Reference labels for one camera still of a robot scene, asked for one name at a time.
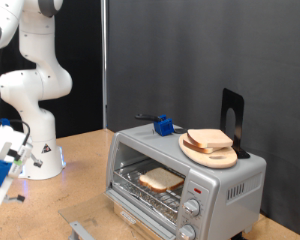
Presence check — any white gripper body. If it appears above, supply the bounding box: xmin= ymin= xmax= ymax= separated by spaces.
xmin=0 ymin=124 xmax=34 ymax=215

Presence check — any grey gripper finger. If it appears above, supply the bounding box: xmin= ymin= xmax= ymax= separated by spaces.
xmin=30 ymin=152 xmax=44 ymax=169
xmin=3 ymin=193 xmax=26 ymax=205

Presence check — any glass oven door with handle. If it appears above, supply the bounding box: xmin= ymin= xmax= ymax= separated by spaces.
xmin=57 ymin=189 xmax=178 ymax=240

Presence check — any black spatula with blue block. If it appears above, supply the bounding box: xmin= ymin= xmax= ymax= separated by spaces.
xmin=134 ymin=113 xmax=188 ymax=137

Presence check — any silver oven knob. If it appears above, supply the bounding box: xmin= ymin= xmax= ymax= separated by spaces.
xmin=182 ymin=198 xmax=201 ymax=218
xmin=177 ymin=223 xmax=197 ymax=240

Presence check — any silver toaster oven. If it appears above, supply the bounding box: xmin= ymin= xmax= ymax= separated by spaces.
xmin=104 ymin=121 xmax=268 ymax=240

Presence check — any aluminium foil crumb tray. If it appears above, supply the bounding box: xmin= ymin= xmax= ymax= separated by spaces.
xmin=113 ymin=173 xmax=179 ymax=224

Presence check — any vertical metal pole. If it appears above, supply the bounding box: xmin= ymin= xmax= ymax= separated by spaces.
xmin=100 ymin=0 xmax=109 ymax=130

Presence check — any oval wooden cutting board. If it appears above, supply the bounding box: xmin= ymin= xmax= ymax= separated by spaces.
xmin=178 ymin=133 xmax=239 ymax=170

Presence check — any black metal bookend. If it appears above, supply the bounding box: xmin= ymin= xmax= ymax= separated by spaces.
xmin=219 ymin=87 xmax=251 ymax=160

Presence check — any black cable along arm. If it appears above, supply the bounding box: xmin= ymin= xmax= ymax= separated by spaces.
xmin=0 ymin=49 xmax=32 ymax=147

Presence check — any blue cable clip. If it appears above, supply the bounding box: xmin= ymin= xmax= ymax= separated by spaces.
xmin=0 ymin=117 xmax=12 ymax=130

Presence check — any metal wire oven rack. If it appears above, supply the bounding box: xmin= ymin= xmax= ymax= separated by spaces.
xmin=112 ymin=158 xmax=187 ymax=222

